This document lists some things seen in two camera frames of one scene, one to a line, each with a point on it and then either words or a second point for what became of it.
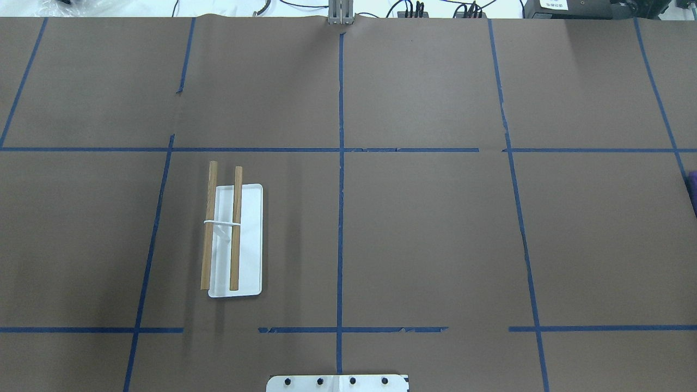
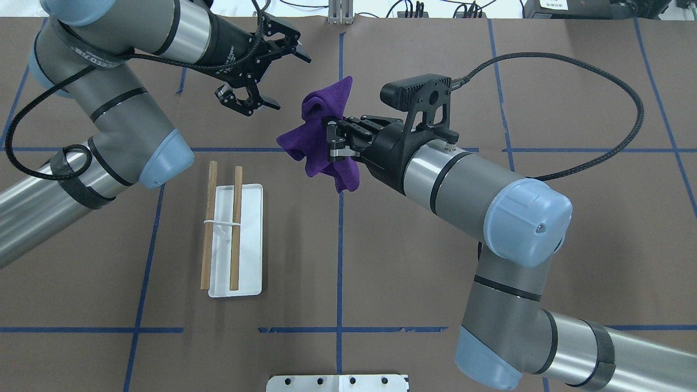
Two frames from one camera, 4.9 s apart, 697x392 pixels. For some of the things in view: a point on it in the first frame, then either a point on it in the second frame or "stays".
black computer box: (626, 10) stays
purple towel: (690, 181) → (309, 140)
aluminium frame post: (341, 11) stays
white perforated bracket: (337, 383) stays
